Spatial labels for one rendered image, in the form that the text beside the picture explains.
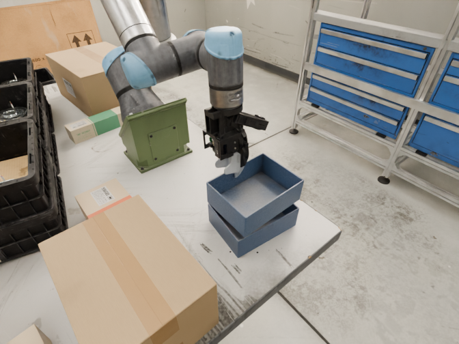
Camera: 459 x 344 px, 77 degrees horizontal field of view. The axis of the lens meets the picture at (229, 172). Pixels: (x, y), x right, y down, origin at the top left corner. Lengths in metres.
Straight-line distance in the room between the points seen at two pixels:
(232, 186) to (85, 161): 0.59
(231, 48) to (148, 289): 0.46
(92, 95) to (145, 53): 0.73
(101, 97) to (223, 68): 0.86
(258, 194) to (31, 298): 0.59
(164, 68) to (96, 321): 0.48
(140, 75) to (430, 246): 1.75
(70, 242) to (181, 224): 0.30
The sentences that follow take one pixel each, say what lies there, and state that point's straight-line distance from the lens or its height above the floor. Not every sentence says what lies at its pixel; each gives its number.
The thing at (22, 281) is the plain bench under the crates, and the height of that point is 0.70.
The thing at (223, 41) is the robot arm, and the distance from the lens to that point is 0.59.
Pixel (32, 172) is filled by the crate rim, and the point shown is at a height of 0.93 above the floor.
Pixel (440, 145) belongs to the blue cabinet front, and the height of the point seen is 0.40.
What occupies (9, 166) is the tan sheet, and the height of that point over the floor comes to 0.83.
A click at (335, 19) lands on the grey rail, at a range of 2.15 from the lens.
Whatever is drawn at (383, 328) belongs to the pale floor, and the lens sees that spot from 1.59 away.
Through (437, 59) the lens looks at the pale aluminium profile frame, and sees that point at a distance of 1.92.
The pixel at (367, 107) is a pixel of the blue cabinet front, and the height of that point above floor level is 0.45.
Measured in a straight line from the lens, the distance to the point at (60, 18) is 3.81.
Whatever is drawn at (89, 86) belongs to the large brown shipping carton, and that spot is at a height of 0.86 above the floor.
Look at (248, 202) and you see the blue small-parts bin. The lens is 0.76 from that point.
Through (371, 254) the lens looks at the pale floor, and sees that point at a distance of 1.79.
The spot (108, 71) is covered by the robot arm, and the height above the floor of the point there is 1.00.
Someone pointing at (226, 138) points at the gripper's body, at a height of 0.98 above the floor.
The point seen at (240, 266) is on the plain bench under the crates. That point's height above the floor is 0.70.
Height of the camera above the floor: 1.34
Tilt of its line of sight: 40 degrees down
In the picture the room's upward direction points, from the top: straight up
